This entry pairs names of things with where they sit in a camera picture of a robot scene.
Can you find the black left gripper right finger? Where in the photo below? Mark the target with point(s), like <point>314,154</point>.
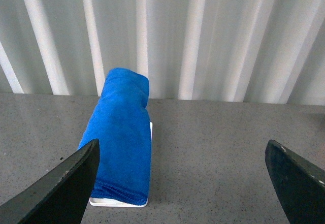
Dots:
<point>298,183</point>

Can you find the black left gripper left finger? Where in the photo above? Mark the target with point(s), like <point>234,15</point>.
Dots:
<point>60,196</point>

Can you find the blue microfiber cloth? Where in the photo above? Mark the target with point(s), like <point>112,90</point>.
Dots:
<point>121,123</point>

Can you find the white towel rack stand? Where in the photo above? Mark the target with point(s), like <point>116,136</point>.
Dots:
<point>119,202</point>

